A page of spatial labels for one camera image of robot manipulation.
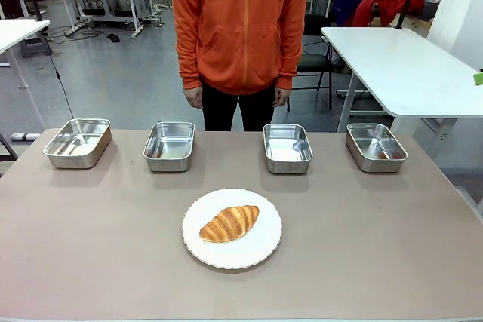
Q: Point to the person in orange hoodie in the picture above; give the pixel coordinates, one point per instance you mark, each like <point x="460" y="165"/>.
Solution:
<point x="241" y="24"/>

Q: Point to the white side table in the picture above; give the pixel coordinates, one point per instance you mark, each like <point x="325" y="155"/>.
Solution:
<point x="15" y="33"/>
<point x="407" y="69"/>

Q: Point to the green tape piece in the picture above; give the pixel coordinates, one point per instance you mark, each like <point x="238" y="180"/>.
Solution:
<point x="479" y="78"/>

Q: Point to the rectangular stainless steel container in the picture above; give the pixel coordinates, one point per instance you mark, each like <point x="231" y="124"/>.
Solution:
<point x="77" y="143"/>
<point x="287" y="147"/>
<point x="376" y="147"/>
<point x="170" y="146"/>

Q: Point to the white scalloped round plate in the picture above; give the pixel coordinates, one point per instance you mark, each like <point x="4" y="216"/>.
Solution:
<point x="264" y="239"/>

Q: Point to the golden brown croissant bread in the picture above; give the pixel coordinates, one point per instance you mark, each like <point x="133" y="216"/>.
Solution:
<point x="229" y="223"/>

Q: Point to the white power strip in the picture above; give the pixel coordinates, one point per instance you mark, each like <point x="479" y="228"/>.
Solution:
<point x="24" y="136"/>

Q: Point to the person's left hand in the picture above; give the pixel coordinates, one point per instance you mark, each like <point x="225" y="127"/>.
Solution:
<point x="281" y="97"/>

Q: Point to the black folding chair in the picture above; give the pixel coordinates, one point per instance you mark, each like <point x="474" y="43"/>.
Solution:
<point x="317" y="62"/>

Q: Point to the person's right hand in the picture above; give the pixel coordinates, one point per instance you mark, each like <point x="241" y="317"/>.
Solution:
<point x="195" y="97"/>

